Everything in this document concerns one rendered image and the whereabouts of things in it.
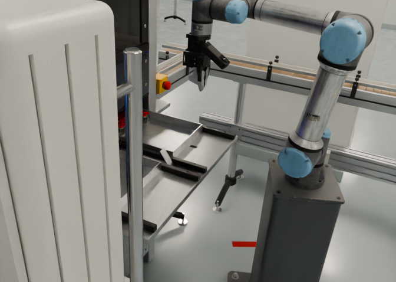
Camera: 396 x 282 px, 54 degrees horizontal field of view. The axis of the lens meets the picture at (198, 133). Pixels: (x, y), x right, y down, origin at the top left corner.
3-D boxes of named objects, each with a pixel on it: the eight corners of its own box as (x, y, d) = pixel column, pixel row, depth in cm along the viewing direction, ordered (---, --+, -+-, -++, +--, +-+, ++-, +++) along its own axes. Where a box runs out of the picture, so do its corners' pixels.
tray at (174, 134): (96, 137, 153) (95, 128, 152) (132, 113, 175) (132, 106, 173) (172, 160, 142) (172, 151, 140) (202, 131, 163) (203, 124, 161)
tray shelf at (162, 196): (17, 192, 123) (16, 187, 122) (139, 112, 180) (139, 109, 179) (148, 245, 106) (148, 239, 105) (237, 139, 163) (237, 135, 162)
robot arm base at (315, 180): (320, 169, 159) (324, 148, 154) (327, 192, 145) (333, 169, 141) (282, 166, 160) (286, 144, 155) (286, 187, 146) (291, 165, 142)
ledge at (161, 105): (131, 108, 184) (131, 104, 183) (145, 99, 194) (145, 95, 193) (157, 115, 179) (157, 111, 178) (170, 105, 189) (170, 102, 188)
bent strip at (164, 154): (159, 165, 138) (159, 151, 135) (163, 161, 140) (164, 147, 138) (195, 176, 133) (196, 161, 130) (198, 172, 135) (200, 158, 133)
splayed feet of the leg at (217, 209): (209, 210, 256) (211, 193, 249) (236, 174, 296) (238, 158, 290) (220, 215, 253) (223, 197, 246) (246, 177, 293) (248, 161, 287)
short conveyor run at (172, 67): (138, 115, 182) (138, 83, 175) (111, 107, 188) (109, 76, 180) (200, 74, 238) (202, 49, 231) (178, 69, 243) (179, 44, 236)
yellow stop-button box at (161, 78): (145, 91, 177) (145, 76, 174) (154, 87, 183) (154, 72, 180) (160, 95, 175) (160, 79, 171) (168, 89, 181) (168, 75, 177)
